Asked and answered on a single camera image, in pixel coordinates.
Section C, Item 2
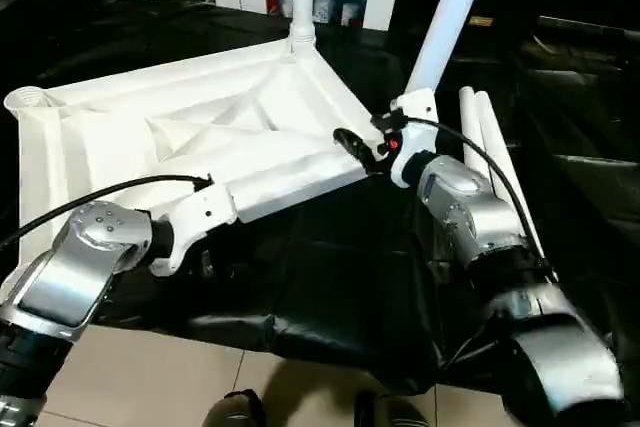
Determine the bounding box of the white plastic table top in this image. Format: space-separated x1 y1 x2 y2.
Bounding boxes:
0 39 396 303

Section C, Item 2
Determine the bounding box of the black mat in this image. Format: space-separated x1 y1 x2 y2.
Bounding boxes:
0 0 640 398

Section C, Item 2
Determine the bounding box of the black left robot foot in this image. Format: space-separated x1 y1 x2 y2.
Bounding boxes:
204 389 266 427

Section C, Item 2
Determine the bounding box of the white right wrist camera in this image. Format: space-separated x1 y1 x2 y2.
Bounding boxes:
389 87 439 188

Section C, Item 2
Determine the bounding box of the black rail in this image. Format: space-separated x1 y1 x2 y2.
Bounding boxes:
537 15 640 41

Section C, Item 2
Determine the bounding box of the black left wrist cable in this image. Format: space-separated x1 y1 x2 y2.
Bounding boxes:
0 174 215 251

